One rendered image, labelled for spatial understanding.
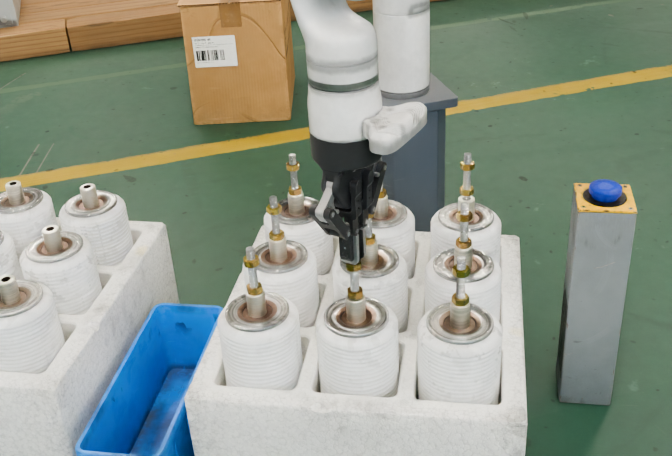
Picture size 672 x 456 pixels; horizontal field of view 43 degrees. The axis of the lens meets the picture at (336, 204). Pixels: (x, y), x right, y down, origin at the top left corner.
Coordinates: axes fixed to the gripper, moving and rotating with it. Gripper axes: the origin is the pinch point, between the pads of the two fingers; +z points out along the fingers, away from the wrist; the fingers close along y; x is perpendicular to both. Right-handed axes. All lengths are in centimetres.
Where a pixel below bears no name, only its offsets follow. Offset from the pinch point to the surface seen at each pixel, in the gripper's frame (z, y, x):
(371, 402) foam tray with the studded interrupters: 17.1, 5.0, 4.3
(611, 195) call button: 2.6, -26.8, 21.2
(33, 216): 11, -1, -55
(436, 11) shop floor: 35, -183, -74
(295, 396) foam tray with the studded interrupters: 17.1, 8.1, -3.9
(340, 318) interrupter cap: 9.9, 1.2, -1.5
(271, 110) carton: 32, -88, -74
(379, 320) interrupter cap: 9.8, -0.3, 2.8
